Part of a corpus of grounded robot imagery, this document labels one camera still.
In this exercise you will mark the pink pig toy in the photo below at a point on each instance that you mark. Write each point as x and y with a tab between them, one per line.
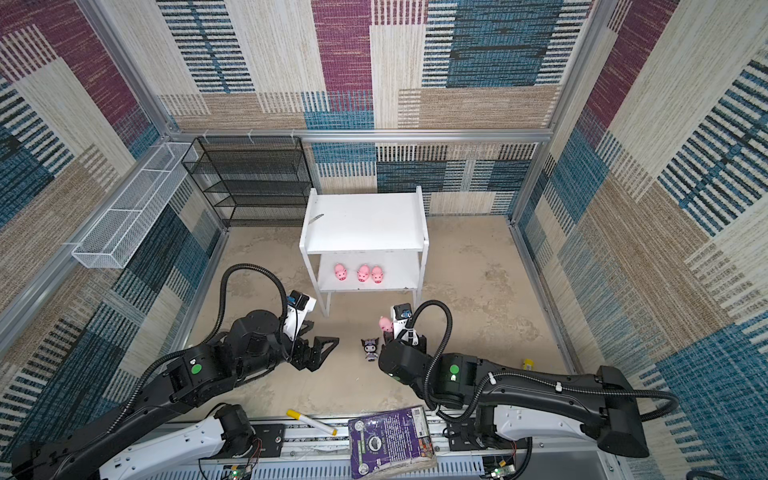
340	272
363	273
386	325
377	274

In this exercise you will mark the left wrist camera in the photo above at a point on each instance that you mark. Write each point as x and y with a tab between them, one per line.
299	305

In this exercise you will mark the purple toy package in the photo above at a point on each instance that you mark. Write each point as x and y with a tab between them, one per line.
390	443

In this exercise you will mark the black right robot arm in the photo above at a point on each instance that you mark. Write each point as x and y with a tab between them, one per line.
505	403

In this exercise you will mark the white two-tier shelf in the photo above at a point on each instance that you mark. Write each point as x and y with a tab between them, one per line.
387	230

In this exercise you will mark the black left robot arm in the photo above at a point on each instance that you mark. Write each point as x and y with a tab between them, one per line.
253	347

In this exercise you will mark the yellow white marker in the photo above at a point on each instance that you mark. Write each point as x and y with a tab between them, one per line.
323	427

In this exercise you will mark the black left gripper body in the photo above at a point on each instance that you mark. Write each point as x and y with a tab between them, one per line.
296	356

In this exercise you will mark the black purple Kuromi figurine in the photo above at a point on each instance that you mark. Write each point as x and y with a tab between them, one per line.
370	347

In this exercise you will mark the white wire mesh basket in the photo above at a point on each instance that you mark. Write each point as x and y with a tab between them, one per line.
117	234

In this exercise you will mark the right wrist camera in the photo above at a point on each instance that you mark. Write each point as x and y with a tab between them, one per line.
401	315

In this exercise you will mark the black wire mesh shelf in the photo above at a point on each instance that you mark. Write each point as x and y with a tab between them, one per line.
251	181

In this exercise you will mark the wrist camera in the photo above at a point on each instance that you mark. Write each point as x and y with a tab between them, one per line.
299	305
401	315

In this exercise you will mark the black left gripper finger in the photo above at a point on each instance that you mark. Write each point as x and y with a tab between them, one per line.
325	344
316	359

